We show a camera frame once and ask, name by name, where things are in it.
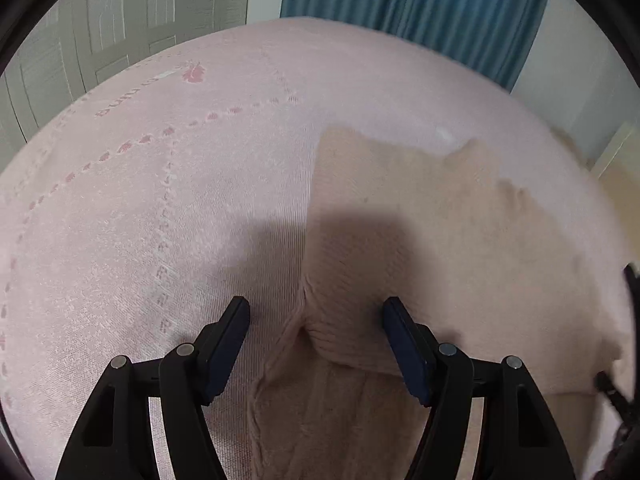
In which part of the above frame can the pink patterned bedspread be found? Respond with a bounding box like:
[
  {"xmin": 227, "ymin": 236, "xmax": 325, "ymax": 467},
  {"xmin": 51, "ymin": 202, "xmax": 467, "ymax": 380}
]
[{"xmin": 1, "ymin": 18, "xmax": 634, "ymax": 479}]

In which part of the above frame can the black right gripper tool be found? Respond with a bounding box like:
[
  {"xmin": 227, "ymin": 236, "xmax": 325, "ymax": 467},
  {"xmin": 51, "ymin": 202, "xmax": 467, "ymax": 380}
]
[{"xmin": 594, "ymin": 263, "xmax": 640, "ymax": 480}]

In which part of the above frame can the white panelled wardrobe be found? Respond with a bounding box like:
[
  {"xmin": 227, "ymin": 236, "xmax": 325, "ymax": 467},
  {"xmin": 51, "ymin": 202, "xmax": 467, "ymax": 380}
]
[{"xmin": 1, "ymin": 0, "xmax": 247, "ymax": 165}]

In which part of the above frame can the beige knit sweater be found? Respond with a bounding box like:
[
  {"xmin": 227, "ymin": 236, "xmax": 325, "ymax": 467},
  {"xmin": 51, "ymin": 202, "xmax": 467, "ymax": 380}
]
[{"xmin": 248, "ymin": 128, "xmax": 623, "ymax": 479}]

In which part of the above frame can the cream beige headboard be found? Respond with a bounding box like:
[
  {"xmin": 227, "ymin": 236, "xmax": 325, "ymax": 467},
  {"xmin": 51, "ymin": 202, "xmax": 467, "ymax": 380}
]
[{"xmin": 591, "ymin": 122, "xmax": 639, "ymax": 252}]

